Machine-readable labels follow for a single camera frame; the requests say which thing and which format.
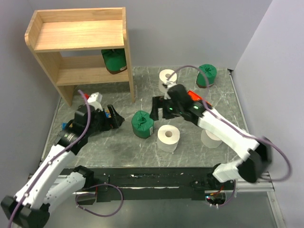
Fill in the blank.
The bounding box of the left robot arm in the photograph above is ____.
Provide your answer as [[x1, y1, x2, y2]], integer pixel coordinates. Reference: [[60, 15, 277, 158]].
[[0, 104, 124, 228]]

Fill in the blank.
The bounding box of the white paper towel roll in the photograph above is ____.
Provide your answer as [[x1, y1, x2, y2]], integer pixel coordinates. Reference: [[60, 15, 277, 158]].
[[201, 129, 222, 149], [159, 69, 177, 93], [157, 125, 180, 153]]

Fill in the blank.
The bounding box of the white paper towel roll front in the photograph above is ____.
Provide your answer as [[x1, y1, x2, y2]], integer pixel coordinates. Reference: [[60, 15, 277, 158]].
[[157, 125, 180, 153]]

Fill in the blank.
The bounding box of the green roll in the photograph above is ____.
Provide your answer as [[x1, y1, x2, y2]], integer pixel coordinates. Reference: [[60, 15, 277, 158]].
[[101, 48, 127, 75], [196, 64, 217, 88], [131, 110, 154, 139]]

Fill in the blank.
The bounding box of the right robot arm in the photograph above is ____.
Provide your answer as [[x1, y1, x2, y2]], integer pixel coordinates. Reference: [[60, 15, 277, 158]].
[[150, 82, 272, 190]]

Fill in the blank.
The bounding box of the orange razor package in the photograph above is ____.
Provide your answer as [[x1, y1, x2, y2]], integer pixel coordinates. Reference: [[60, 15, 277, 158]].
[[186, 90, 212, 110]]

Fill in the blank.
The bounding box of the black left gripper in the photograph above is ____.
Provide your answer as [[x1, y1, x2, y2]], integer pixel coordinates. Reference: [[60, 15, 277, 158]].
[[85, 104, 124, 136]]

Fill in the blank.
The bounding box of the wooden shelf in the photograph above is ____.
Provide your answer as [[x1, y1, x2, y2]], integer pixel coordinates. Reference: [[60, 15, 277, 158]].
[[24, 7, 135, 105]]

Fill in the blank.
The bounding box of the white paper towel roll back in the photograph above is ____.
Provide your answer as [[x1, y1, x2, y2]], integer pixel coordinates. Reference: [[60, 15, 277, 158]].
[[159, 69, 177, 93]]

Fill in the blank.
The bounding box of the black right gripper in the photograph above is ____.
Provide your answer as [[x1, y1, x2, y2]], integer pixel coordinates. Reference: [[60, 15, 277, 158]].
[[150, 96, 183, 121]]

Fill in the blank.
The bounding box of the blue chips bag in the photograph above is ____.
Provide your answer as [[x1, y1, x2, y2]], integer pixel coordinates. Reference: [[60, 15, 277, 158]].
[[61, 109, 111, 130]]

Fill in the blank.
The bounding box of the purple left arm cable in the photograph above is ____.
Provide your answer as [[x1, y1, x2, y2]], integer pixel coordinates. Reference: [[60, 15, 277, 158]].
[[8, 89, 92, 228]]

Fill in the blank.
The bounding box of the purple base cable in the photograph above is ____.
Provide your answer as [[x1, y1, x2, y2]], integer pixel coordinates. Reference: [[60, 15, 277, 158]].
[[75, 184, 124, 217]]

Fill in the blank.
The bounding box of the white paper towel roll right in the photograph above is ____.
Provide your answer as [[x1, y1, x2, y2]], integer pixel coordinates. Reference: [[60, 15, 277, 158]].
[[201, 129, 222, 149]]

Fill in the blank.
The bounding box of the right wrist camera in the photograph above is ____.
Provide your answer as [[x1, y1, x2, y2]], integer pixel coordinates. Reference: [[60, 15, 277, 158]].
[[162, 80, 177, 100]]

